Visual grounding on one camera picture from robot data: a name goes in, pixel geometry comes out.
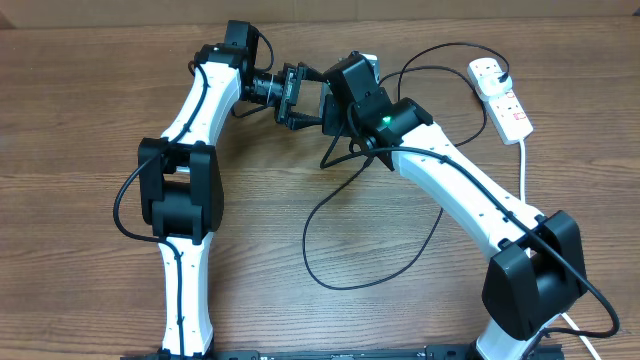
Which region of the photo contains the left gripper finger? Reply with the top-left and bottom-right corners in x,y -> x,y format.
287,112 -> 324,130
298,63 -> 325,83

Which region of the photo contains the blue Samsung Galaxy smartphone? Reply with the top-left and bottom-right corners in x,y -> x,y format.
296,80 -> 330,117

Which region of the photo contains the black USB charging cable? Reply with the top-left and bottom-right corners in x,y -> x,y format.
301,42 -> 511,292

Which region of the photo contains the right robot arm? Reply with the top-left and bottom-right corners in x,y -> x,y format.
323,53 -> 587,359

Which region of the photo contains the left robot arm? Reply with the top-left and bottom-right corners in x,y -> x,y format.
137,20 -> 322,359

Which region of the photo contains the white charger plug adapter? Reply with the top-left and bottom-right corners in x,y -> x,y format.
471,65 -> 513,102

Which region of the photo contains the white power strip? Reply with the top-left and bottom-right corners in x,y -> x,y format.
467,57 -> 533,145

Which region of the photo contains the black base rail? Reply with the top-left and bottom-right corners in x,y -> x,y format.
120,344 -> 565,360

